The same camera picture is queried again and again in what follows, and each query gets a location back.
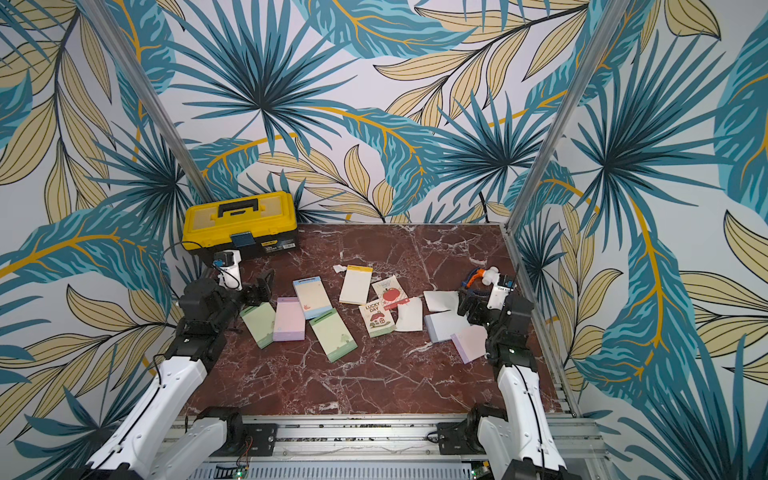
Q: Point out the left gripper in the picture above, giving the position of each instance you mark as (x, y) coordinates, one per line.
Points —
(263, 288)

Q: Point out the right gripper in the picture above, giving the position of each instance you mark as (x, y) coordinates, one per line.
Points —
(477, 304)

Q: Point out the green house lucky day pad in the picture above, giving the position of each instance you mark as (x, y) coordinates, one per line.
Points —
(260, 321)

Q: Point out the purple flower lucky day pad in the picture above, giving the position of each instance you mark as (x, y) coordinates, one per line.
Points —
(289, 322)

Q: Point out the green red lucky memo pad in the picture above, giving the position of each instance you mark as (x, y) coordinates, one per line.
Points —
(333, 335)

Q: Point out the torn apple cover page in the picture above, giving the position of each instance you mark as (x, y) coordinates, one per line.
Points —
(390, 293)

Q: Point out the torn lucky day cover page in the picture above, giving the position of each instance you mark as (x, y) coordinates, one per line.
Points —
(377, 319)

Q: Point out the yellow top memo pad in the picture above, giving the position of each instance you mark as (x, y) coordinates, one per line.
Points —
(356, 285)

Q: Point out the torn white page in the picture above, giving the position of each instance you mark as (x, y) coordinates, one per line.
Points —
(442, 301)

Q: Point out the red apple memo pad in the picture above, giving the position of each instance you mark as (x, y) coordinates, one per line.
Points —
(312, 297)

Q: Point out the torn cream page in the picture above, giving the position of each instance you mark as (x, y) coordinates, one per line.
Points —
(410, 316)

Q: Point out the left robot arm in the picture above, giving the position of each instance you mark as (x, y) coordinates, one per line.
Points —
(133, 450)

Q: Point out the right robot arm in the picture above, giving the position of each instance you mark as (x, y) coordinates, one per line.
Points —
(517, 439)

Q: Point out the blue lined memo pad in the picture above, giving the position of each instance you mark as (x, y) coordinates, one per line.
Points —
(442, 325)

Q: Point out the blue orange pliers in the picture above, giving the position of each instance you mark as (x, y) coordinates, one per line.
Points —
(472, 277)

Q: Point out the yellow black toolbox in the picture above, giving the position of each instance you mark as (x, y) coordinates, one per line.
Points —
(255, 226)

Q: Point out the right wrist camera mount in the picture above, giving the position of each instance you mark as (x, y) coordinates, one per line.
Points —
(502, 286)

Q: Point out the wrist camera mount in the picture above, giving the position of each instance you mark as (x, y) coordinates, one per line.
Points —
(227, 264)
(502, 286)

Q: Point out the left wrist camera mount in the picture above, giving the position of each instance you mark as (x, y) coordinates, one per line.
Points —
(227, 264)

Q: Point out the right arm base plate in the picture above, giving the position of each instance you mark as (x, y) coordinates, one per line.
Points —
(458, 438)

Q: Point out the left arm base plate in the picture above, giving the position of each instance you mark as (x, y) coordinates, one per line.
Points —
(250, 440)

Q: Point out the aluminium front rail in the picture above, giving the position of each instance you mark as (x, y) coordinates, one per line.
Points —
(410, 434)

